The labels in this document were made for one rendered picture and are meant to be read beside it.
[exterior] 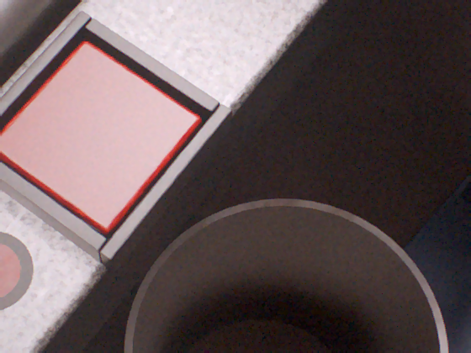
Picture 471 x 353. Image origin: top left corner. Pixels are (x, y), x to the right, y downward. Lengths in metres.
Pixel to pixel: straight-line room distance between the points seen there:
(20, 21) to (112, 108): 0.07
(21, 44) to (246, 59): 0.10
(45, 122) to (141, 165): 0.04
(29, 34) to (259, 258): 0.70
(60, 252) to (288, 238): 0.68
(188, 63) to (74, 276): 0.10
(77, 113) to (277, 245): 0.70
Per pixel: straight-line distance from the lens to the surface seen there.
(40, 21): 0.45
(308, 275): 1.15
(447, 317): 1.36
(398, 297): 1.04
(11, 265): 0.39
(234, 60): 0.42
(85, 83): 0.40
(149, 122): 0.39
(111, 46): 0.41
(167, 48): 0.43
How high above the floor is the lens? 1.29
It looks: 67 degrees down
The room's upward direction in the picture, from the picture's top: 8 degrees clockwise
